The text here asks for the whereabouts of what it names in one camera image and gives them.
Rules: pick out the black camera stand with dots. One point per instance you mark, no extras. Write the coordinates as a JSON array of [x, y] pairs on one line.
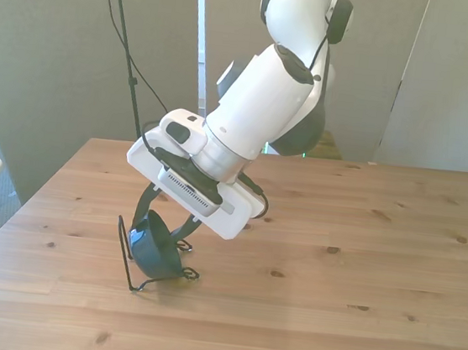
[[143, 79]]

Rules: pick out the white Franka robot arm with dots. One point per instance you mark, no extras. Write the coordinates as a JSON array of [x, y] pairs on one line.
[[259, 102]]

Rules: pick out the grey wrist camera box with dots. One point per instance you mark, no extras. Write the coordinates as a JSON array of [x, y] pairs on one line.
[[185, 190]]

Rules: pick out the black thin tripod stand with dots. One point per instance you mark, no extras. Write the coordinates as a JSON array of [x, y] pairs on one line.
[[127, 38]]

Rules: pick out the white divider post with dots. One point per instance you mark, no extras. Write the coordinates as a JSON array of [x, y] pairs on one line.
[[201, 53]]

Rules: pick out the dark blue bowl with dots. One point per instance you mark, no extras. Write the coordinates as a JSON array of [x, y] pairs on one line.
[[149, 254]]

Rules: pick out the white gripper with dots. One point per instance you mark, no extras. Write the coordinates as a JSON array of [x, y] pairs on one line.
[[236, 213]]

